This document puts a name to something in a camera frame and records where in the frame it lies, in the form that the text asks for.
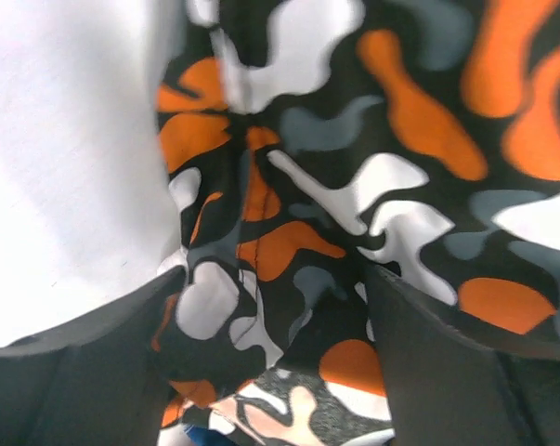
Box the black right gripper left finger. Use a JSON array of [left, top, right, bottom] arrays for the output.
[[0, 267, 185, 446]]

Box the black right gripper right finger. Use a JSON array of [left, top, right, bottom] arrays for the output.
[[365, 264, 560, 445]]

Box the black orange camouflage cloth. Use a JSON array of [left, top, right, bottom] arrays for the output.
[[151, 1, 560, 445]]

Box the blue patterned cloth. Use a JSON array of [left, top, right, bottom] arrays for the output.
[[183, 425, 235, 446]]

